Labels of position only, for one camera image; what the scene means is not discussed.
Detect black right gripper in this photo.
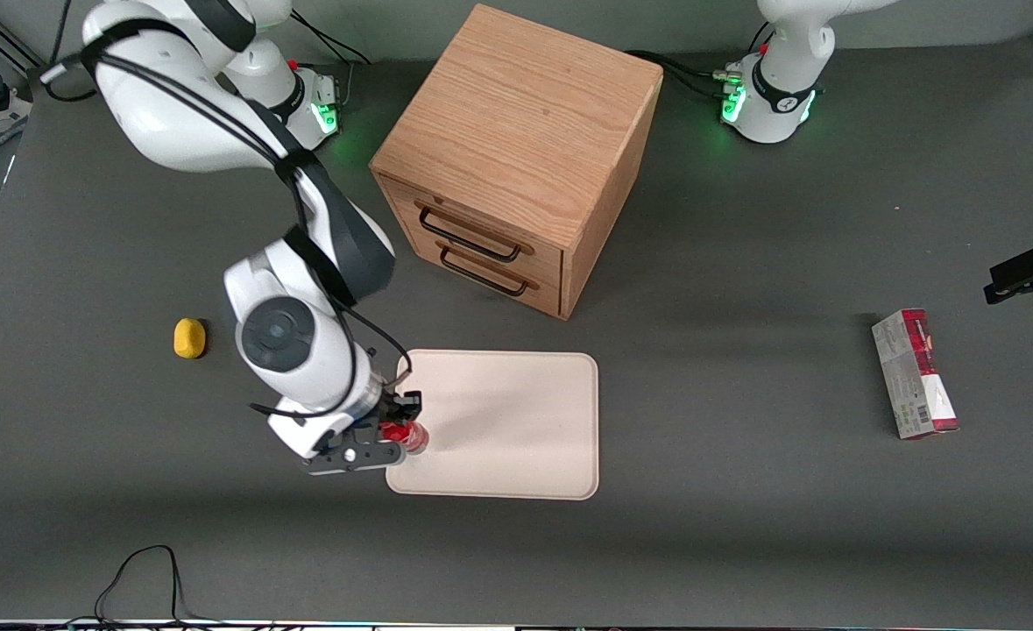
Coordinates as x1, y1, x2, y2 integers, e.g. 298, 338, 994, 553
351, 391, 424, 455

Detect red coke bottle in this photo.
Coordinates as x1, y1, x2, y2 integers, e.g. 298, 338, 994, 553
380, 421, 431, 457

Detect cream rectangular plastic tray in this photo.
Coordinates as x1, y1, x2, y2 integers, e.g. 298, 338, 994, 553
385, 349, 601, 501

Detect grey and red snack box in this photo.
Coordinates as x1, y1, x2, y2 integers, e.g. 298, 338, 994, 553
871, 308, 961, 441

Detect yellow lemon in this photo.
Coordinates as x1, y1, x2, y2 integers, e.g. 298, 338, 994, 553
173, 317, 209, 360

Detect oak wooden drawer cabinet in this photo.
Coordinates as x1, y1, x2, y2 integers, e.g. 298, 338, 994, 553
369, 4, 664, 322

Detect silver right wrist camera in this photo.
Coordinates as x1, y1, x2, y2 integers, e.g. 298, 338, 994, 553
301, 442, 408, 476

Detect black wire drawer handle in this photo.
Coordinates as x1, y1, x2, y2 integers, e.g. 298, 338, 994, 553
438, 245, 532, 297
418, 207, 524, 264

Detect black looped table-edge cable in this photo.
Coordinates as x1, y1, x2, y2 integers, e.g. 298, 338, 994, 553
65, 544, 245, 628

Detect black right arm base cables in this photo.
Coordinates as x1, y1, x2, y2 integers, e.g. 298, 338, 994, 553
288, 11, 375, 110

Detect black arm base cables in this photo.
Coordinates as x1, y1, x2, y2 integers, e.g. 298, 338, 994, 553
626, 21, 775, 99
288, 11, 375, 110

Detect black left arm base cables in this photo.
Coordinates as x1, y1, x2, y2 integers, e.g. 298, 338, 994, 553
626, 21, 775, 99

